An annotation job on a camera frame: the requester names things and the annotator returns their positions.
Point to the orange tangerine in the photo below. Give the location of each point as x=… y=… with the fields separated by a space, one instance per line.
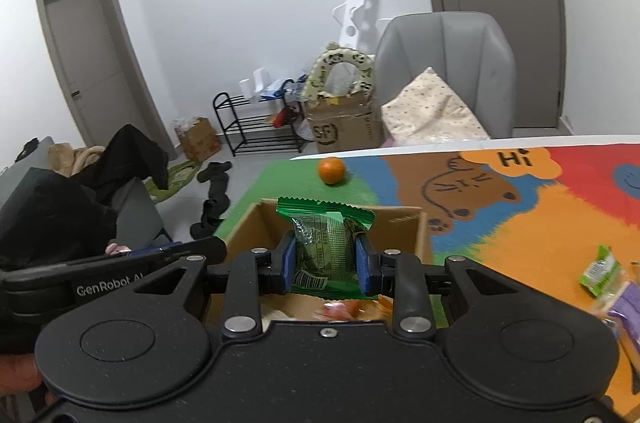
x=331 y=171

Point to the white perforated bracket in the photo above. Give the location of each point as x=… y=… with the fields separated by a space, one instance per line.
x=358 y=21

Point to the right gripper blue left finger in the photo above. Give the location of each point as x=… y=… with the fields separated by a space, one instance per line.
x=283 y=263

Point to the person left hand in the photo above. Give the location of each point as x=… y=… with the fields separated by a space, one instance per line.
x=18 y=374

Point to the dotted cream cushion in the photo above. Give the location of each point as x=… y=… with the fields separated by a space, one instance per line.
x=427 y=110

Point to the small carton on floor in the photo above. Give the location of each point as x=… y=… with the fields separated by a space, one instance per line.
x=198 y=139

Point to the grey upholstered chair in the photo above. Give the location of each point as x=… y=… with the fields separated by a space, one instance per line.
x=467 y=50

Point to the colourful cartoon table mat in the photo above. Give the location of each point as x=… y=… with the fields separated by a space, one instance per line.
x=536 y=210

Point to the brown cardboard box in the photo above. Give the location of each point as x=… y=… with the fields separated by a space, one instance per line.
x=399 y=275

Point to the panda print neck pillow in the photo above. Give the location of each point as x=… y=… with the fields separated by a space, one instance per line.
x=339 y=72

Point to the black wire shoe rack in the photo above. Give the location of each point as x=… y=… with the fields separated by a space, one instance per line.
x=261 y=125

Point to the purple long snack pack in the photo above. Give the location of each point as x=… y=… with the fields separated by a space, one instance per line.
x=622 y=304

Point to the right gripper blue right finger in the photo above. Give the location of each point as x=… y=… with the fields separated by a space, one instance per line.
x=365 y=257

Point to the small brown SF carton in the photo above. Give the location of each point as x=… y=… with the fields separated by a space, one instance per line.
x=344 y=123

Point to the orange snack packet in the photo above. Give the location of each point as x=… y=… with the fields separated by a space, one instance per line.
x=356 y=310

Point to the light green small packet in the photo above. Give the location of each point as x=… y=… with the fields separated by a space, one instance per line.
x=600 y=272

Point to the black clothes pile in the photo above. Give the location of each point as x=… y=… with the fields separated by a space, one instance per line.
x=48 y=218

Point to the dark green snack packet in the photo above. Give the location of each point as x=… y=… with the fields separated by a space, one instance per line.
x=325 y=245

